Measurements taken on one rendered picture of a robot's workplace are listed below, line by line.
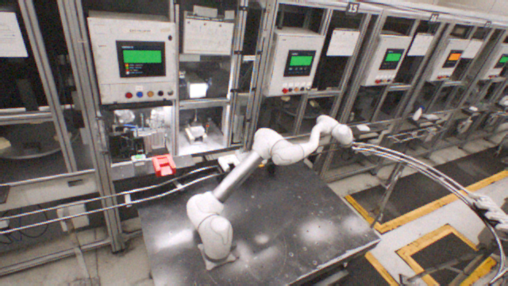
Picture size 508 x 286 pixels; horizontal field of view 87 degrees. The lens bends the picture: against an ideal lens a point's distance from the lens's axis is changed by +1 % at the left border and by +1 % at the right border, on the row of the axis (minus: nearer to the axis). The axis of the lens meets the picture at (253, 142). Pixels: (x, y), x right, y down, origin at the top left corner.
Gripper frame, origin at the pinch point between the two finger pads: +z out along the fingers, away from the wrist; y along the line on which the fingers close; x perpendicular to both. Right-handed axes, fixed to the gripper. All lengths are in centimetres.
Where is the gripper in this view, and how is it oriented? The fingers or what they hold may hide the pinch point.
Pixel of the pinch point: (349, 154)
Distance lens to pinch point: 230.1
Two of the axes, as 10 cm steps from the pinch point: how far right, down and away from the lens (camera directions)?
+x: -3.8, 8.7, -3.1
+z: 4.1, 4.6, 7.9
